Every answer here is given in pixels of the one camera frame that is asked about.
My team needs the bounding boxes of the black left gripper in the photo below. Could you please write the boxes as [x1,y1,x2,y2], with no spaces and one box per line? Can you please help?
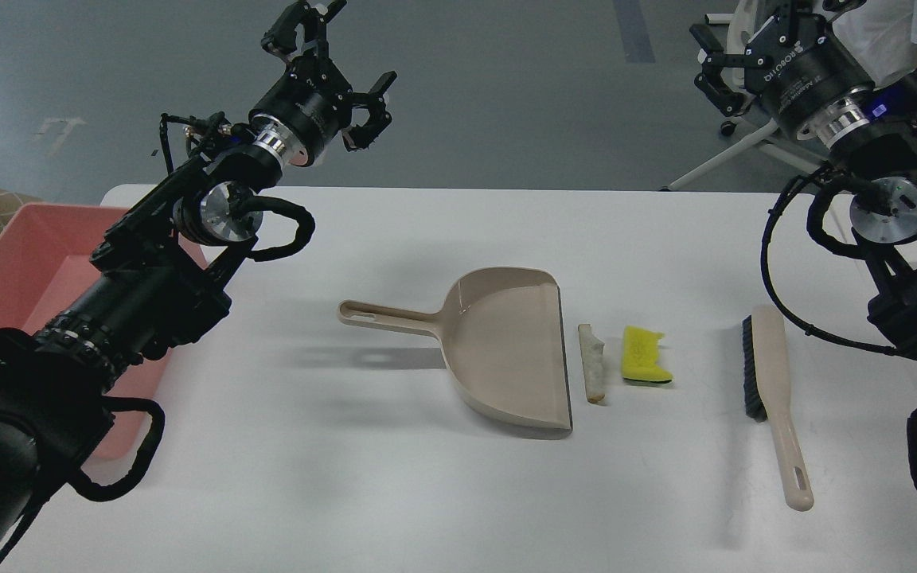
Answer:
[248,1,397,167]

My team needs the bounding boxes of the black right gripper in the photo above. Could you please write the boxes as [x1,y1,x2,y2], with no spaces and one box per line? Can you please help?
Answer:
[690,1,874,138]

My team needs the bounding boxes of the beige hand brush black bristles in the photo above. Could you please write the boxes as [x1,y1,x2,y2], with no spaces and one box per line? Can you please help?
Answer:
[741,305,814,512]

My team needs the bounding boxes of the beige plastic dustpan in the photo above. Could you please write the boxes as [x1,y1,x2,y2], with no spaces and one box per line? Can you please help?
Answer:
[336,266,574,436]

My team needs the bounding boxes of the yellow sponge piece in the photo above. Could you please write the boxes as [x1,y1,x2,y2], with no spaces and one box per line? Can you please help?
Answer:
[621,325,673,384]

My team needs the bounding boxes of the bread slice scrap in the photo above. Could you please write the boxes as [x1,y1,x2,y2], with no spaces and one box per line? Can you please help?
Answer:
[576,323,607,405]

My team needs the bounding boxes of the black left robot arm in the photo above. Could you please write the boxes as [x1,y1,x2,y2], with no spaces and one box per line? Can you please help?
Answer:
[0,1,397,563]

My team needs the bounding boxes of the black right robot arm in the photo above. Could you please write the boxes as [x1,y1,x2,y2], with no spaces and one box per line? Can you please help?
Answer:
[690,1,917,510]

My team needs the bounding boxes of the pink plastic bin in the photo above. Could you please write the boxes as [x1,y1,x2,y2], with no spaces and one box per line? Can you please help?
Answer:
[0,202,209,462]

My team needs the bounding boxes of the seated person white shirt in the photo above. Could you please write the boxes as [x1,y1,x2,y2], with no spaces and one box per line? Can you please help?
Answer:
[831,1,917,88]

